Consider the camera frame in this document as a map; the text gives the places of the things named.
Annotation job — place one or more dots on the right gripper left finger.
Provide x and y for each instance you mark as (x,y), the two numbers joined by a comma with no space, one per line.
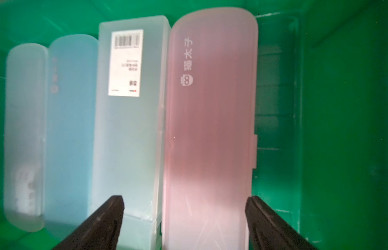
(100,231)

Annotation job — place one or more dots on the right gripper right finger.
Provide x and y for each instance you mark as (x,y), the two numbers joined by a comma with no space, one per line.
(269,231)

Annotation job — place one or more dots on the pink pencil case front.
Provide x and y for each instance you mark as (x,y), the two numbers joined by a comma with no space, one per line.
(210,144)

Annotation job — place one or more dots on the light blue pencil case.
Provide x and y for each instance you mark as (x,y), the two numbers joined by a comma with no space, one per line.
(70,132)

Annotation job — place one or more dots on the clear box with barcode label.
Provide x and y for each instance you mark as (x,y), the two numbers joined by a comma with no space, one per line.
(129,126)

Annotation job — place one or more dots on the clear frosted pencil case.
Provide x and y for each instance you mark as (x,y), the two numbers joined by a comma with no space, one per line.
(24,135)

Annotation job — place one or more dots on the green plastic storage tray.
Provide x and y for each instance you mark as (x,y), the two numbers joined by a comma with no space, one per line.
(321,107)

